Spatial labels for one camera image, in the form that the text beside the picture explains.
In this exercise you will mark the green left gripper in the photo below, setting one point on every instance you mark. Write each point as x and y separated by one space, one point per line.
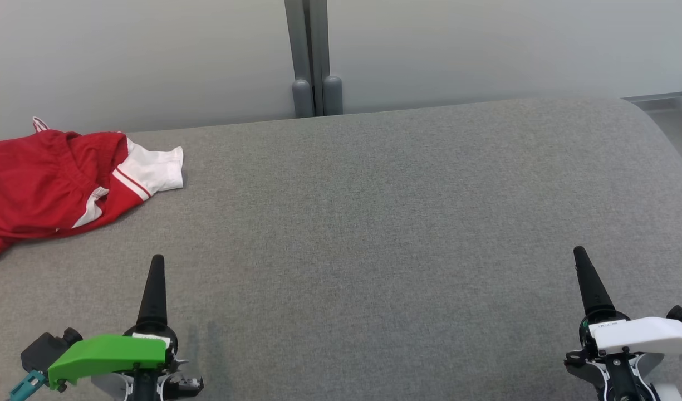
112 353

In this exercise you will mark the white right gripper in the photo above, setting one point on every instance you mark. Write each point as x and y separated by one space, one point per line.
641 334

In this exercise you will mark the red shorts with white stripe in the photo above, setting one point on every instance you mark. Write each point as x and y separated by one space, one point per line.
34 184

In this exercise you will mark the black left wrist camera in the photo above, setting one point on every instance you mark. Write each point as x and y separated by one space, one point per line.
43 351

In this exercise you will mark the grey metal frame rail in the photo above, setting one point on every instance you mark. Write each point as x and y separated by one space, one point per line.
658 97

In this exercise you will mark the grey metal partition post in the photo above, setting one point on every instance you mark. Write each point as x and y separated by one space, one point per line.
310 44

